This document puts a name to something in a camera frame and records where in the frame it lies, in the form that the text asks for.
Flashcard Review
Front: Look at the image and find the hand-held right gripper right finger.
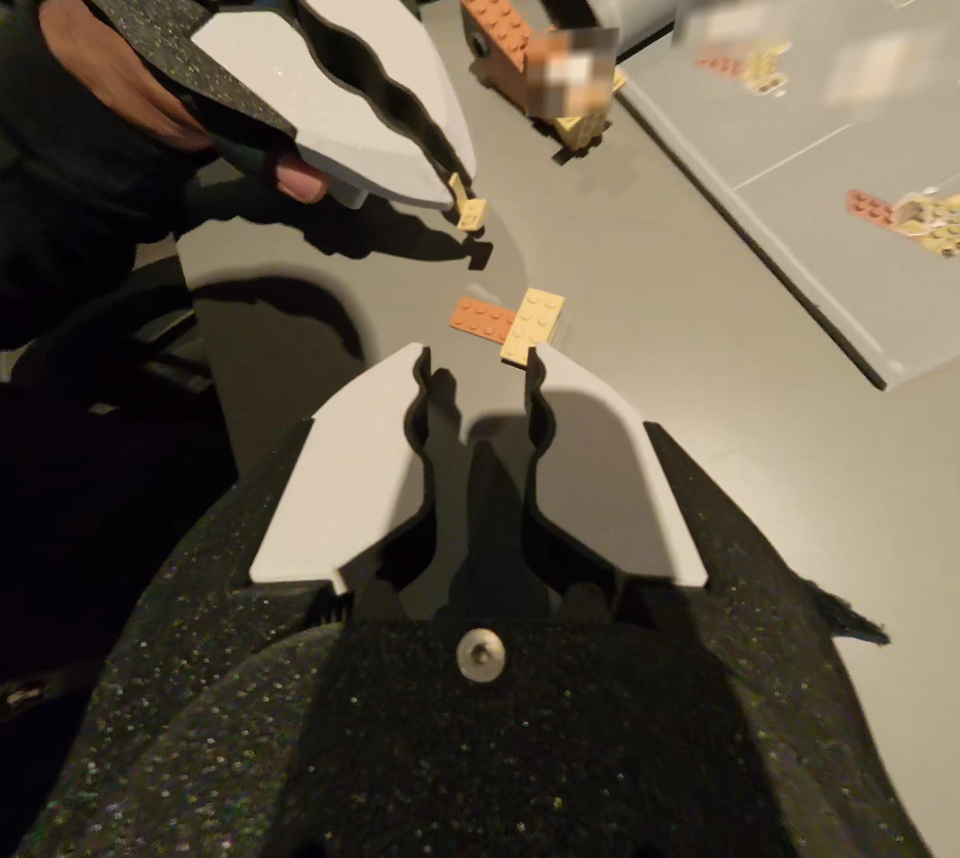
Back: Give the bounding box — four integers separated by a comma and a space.
522, 345, 711, 590

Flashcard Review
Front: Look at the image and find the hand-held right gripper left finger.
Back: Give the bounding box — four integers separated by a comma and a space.
248, 342, 436, 593

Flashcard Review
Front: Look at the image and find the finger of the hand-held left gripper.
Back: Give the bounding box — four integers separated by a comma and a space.
191, 6, 456, 211
291, 0, 478, 191

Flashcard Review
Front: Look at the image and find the small yellow brick assembly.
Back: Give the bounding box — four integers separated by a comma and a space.
447, 173, 492, 235

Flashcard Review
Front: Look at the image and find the yellow toy brick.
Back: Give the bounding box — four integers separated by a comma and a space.
498, 287, 568, 370

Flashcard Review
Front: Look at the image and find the long orange toy brick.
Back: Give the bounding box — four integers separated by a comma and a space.
449, 294, 520, 346

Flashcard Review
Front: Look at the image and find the grey desk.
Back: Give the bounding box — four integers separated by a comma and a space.
173, 0, 960, 858

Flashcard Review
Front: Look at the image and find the person's left hand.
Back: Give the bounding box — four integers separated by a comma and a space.
38, 0, 334, 208

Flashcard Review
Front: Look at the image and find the small orange toy brick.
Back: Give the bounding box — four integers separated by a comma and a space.
459, 0, 549, 109

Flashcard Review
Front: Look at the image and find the tan studded toy brick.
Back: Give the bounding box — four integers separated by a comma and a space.
552, 105, 616, 154

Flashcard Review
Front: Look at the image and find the grey instruction booklet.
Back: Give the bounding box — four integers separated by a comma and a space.
525, 0, 960, 394

